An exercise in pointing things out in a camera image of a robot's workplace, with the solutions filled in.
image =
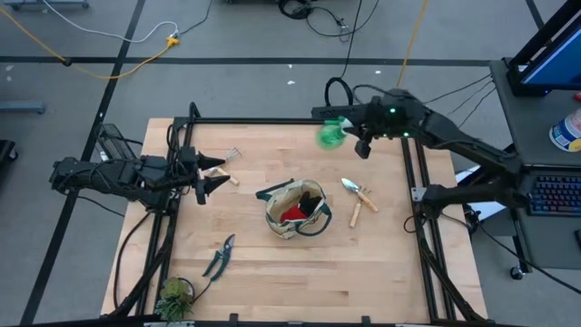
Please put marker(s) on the black floor foot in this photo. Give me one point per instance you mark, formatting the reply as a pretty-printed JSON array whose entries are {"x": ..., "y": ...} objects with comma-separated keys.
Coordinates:
[{"x": 8, "y": 152}]

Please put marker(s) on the black perforated power box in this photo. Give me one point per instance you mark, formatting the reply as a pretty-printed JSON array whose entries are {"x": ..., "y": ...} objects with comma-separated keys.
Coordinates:
[{"x": 336, "y": 112}]

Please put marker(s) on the black red gardening glove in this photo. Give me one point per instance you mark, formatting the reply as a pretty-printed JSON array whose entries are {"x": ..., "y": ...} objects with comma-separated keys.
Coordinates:
[{"x": 295, "y": 213}]

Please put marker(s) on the black table edge clamp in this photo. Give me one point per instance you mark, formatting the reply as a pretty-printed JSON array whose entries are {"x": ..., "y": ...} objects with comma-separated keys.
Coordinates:
[
  {"x": 365, "y": 320},
  {"x": 233, "y": 319}
]

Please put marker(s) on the black mesh box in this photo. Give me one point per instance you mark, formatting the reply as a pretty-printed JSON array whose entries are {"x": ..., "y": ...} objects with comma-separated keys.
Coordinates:
[{"x": 113, "y": 141}]

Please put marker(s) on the black arched frame bracket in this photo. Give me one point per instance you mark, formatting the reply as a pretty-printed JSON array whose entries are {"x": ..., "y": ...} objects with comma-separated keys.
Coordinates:
[{"x": 194, "y": 111}]

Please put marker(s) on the black aluminium table frame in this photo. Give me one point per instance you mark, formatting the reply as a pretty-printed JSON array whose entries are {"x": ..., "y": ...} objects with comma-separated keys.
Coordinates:
[{"x": 295, "y": 121}]

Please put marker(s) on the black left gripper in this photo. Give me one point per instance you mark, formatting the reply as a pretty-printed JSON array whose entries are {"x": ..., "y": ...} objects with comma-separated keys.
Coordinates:
[{"x": 188, "y": 175}]

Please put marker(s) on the white paper sheet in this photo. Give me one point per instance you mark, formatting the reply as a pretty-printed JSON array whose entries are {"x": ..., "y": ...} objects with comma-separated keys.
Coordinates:
[{"x": 488, "y": 210}]

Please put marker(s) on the grey computer desk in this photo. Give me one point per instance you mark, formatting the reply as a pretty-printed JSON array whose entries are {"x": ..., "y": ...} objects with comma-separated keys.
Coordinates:
[{"x": 531, "y": 131}]

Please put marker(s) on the cream green gardening bag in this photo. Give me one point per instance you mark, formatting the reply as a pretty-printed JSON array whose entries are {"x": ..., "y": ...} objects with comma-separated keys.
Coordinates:
[{"x": 277, "y": 209}]

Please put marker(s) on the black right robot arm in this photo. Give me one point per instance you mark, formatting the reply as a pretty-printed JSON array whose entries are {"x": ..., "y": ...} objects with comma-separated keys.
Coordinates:
[{"x": 454, "y": 136}]

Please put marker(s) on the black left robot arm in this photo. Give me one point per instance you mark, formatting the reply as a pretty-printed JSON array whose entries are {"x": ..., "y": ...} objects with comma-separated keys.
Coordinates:
[{"x": 91, "y": 175}]

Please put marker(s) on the potted succulent plant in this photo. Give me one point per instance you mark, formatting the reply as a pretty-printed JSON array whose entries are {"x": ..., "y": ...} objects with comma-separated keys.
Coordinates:
[{"x": 174, "y": 295}]

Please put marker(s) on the grey floor bar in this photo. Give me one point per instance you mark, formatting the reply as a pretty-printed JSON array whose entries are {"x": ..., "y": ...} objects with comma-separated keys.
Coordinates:
[
  {"x": 45, "y": 3},
  {"x": 22, "y": 107}
]

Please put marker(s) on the white plastic tub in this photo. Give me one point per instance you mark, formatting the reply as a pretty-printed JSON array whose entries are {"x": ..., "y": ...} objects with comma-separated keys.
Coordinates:
[{"x": 567, "y": 131}]

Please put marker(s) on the computer monitor blue screen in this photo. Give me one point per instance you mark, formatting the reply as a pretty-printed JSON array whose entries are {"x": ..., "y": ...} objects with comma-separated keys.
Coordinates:
[{"x": 558, "y": 63}]

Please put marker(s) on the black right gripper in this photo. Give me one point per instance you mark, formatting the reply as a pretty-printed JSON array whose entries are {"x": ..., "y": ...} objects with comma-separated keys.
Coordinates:
[{"x": 368, "y": 122}]

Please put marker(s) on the green spray bottle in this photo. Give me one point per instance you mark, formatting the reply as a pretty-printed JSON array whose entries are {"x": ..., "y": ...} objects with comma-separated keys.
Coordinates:
[{"x": 330, "y": 136}]

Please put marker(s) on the backlit black keyboard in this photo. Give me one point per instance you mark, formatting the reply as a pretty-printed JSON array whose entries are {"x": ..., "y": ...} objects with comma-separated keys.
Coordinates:
[{"x": 558, "y": 195}]

